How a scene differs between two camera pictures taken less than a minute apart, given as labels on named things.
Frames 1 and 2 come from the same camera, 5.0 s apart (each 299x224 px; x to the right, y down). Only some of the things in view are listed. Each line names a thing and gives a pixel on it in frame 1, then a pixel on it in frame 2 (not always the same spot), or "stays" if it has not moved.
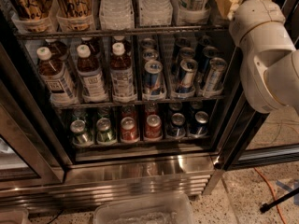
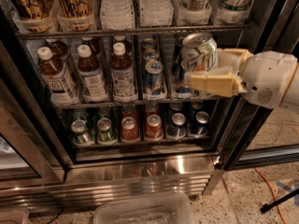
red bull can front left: [153, 87] stays
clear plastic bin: [164, 209] stays
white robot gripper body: [256, 16] → [268, 77]
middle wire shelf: [88, 104] stays
